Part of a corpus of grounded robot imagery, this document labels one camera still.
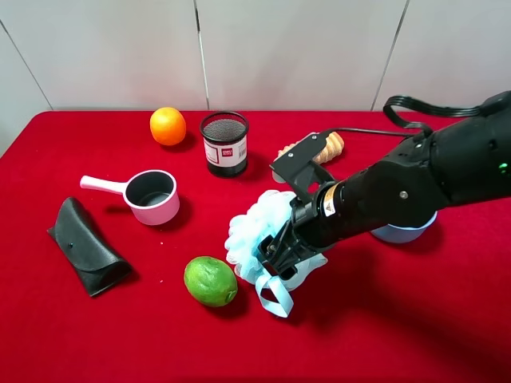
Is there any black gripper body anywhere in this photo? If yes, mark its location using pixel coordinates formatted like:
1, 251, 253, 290
257, 197, 331, 280

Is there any light blue bath pouf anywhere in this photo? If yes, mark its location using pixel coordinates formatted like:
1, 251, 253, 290
224, 190, 327, 318

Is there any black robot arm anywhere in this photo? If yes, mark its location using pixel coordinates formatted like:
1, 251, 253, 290
257, 92, 510, 279

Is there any blue plastic bowl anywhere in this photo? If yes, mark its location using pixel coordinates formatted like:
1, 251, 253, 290
370, 212, 438, 244

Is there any ridged bread roll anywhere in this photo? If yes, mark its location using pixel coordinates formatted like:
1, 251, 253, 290
277, 131, 345, 164

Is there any green lime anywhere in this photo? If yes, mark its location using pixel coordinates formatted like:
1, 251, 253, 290
184, 256, 238, 307

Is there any black mesh pen holder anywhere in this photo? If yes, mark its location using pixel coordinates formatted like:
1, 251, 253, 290
200, 111, 249, 178

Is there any orange fruit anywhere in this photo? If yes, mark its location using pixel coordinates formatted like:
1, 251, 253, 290
149, 107, 187, 146

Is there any red velvet tablecloth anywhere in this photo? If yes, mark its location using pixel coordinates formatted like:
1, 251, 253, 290
1, 111, 510, 382

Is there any black leather glasses case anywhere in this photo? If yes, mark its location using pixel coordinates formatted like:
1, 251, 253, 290
47, 197, 133, 297

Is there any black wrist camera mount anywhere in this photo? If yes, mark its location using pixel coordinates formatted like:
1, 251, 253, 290
270, 131, 335, 204

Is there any pink saucepan with handle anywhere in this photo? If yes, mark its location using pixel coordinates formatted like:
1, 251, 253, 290
80, 169, 180, 226

